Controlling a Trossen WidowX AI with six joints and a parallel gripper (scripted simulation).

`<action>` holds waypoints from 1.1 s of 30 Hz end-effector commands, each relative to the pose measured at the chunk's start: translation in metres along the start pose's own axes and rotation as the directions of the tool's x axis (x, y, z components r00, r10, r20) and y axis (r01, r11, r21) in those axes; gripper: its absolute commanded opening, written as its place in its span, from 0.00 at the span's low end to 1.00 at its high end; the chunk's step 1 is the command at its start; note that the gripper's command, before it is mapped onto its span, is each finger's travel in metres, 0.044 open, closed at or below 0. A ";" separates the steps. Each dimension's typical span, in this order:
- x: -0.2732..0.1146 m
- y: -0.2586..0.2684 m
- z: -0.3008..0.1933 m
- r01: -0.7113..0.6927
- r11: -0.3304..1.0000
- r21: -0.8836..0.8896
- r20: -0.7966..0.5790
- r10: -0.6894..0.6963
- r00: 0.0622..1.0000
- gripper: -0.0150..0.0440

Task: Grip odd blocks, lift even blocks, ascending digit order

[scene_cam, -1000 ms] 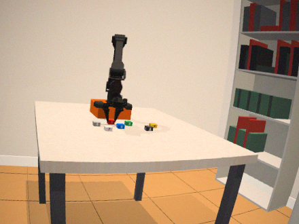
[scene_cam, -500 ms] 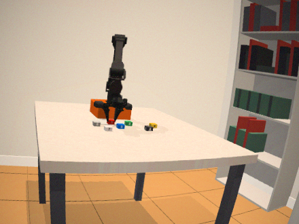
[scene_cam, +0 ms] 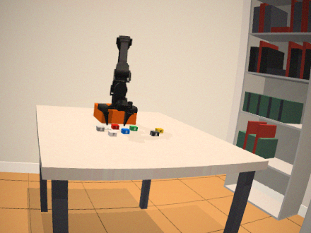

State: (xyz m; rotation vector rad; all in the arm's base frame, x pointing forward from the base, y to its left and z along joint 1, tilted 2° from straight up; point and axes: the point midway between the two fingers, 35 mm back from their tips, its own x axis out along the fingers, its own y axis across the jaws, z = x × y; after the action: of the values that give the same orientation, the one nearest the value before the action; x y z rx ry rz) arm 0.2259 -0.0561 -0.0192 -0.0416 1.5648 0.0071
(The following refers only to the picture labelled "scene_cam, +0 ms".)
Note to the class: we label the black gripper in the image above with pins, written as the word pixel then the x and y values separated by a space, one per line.
pixel 103 107

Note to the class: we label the green block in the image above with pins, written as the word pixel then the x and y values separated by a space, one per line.
pixel 133 128

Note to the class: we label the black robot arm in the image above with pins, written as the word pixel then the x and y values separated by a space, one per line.
pixel 121 74

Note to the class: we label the blue block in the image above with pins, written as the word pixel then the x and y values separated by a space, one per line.
pixel 125 131

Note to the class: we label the yellow block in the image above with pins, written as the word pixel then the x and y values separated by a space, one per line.
pixel 159 130

